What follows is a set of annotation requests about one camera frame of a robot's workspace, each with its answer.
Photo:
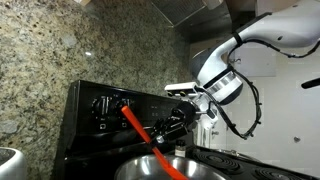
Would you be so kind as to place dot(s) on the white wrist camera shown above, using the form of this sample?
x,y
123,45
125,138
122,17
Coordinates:
x,y
182,89

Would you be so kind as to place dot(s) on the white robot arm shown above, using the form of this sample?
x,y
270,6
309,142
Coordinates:
x,y
217,83

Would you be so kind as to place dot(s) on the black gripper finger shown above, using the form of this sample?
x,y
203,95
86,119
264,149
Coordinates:
x,y
159,126
157,139

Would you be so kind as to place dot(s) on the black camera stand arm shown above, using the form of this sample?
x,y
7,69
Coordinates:
x,y
311,83

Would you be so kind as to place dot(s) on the white door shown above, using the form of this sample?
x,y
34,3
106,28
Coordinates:
x,y
214,138

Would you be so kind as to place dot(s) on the steel range hood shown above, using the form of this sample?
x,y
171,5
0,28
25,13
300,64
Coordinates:
x,y
199,20

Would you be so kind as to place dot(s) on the white toaster appliance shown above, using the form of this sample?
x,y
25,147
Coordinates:
x,y
13,165

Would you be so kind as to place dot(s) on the stainless steel pan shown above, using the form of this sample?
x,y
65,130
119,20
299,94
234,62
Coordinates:
x,y
148,168

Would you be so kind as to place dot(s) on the white upper cabinet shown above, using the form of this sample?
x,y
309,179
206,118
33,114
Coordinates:
x,y
254,60

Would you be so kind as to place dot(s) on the small spice jar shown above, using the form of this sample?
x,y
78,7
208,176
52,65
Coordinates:
x,y
180,148

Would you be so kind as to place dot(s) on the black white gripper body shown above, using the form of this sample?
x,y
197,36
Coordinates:
x,y
186,114

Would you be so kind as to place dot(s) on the red silicone spatula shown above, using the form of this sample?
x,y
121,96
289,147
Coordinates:
x,y
166,166

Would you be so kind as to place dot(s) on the black electric stove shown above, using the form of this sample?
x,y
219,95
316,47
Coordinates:
x,y
96,139

